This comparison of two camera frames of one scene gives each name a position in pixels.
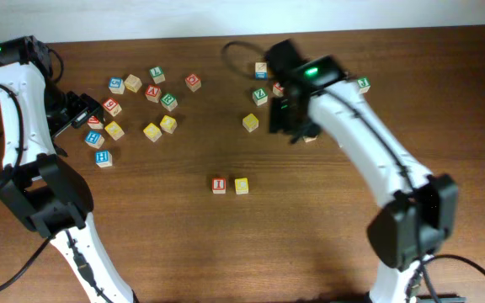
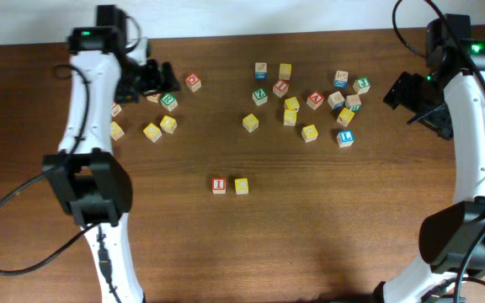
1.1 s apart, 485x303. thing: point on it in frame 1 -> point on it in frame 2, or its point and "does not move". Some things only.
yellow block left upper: (168, 124) does not move
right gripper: (306, 130) -> (400, 93)
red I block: (219, 186) does not move
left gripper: (86, 107) -> (155, 83)
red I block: (278, 89) does not move
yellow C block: (242, 186) does not move
